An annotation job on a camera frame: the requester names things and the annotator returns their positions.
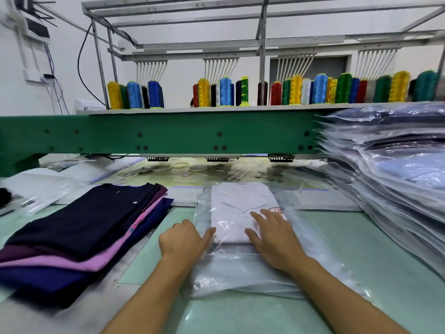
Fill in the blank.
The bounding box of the person's right forearm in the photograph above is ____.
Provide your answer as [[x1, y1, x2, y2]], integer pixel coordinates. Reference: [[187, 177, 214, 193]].
[[288, 257, 411, 334]]

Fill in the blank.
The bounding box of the person's left forearm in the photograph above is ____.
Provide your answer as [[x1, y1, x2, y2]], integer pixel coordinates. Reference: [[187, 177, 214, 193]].
[[103, 261, 196, 334]]

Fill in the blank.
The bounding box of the person's right hand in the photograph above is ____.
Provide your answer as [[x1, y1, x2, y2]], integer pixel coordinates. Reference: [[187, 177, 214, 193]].
[[245, 208, 309, 274]]

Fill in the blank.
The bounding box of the wall router with antennas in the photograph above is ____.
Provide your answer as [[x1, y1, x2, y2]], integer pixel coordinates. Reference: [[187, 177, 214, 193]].
[[10, 0, 58, 43]]

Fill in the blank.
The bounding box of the person's left hand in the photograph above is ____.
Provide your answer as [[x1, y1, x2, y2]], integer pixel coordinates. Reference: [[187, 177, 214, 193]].
[[159, 219, 217, 274]]

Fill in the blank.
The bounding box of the stack of bagged garments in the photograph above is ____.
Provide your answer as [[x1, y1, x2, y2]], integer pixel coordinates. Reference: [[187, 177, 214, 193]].
[[318, 102, 445, 279]]

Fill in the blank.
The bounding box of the row of coloured thread spools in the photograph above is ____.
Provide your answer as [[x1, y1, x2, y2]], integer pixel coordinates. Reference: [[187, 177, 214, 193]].
[[106, 69, 445, 110]]

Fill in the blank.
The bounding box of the crumpled clear plastic film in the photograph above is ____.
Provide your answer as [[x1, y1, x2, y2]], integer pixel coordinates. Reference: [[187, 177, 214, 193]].
[[0, 167, 95, 214]]

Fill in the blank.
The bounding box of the white wall socket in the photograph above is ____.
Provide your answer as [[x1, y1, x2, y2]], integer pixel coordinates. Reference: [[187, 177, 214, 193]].
[[26, 69, 57, 84]]

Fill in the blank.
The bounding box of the white box device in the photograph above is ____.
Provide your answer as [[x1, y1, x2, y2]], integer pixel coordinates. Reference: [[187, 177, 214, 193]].
[[75, 98, 107, 114]]

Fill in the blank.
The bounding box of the grey metal thread rack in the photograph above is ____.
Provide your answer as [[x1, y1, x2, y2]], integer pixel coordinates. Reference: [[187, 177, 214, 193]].
[[81, 0, 445, 109]]

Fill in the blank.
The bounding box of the white shirt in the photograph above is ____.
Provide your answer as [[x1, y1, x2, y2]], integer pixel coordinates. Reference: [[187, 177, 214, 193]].
[[210, 181, 287, 245]]

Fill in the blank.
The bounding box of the green machine beam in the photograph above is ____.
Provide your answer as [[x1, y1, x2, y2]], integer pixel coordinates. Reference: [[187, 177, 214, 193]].
[[0, 108, 335, 178]]

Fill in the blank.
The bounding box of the black hanging cable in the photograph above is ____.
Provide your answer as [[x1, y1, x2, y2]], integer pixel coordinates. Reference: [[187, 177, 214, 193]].
[[76, 20, 109, 107]]

